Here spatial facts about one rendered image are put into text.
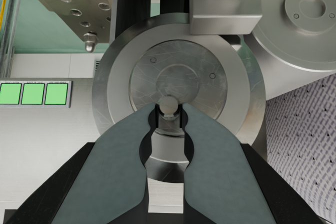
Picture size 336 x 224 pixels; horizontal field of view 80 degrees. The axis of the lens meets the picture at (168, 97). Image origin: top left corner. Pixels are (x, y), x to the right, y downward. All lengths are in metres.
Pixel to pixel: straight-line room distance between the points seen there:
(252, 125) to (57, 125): 0.48
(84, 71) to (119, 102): 3.10
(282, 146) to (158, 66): 0.29
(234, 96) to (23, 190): 0.54
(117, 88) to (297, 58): 0.15
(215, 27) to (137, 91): 0.08
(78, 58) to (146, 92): 3.23
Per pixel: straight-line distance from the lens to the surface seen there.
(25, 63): 3.77
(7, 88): 0.66
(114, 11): 0.22
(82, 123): 0.54
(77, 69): 3.32
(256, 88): 0.18
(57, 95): 0.58
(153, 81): 0.15
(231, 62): 0.17
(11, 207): 0.64
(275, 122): 0.41
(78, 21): 0.54
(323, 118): 0.31
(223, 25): 0.17
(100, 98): 0.18
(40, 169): 0.59
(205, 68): 0.16
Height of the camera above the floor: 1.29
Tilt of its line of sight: 11 degrees down
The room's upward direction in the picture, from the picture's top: 179 degrees counter-clockwise
